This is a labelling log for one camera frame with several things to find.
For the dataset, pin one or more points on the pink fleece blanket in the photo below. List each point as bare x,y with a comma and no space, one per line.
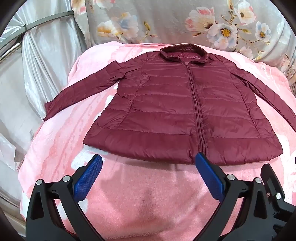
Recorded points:
143,204

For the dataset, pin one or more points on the maroon quilted puffer jacket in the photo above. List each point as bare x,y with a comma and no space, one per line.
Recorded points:
175,111

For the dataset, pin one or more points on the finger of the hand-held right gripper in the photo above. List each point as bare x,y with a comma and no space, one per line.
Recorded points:
272,185

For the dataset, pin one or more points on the grey floral bedsheet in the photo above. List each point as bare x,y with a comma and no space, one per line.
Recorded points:
171,20

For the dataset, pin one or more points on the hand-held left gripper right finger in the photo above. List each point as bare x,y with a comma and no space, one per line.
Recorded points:
209,177

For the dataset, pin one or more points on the grey metal rail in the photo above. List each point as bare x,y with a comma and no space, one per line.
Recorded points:
41,22

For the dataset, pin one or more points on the white satin curtain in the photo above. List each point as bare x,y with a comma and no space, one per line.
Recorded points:
44,69

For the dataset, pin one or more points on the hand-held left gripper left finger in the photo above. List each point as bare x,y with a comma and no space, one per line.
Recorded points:
89,176

